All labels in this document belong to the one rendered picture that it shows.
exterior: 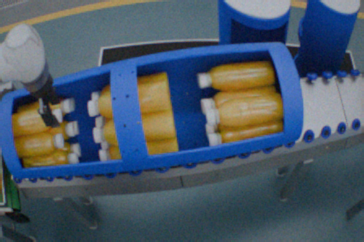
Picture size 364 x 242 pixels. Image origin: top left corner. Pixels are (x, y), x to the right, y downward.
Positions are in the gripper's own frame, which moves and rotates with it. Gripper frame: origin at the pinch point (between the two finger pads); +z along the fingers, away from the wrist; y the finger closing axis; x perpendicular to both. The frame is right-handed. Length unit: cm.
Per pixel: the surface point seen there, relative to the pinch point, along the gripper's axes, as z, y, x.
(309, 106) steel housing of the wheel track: 26, 0, -76
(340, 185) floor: 118, -13, -119
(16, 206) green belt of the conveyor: 30.3, -19.7, 31.0
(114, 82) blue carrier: -4.1, 1.9, -19.3
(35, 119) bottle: 0.3, -1.4, 7.0
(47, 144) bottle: 5.3, -7.2, 4.3
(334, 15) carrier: 19, 35, -102
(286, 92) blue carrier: -3, -7, -60
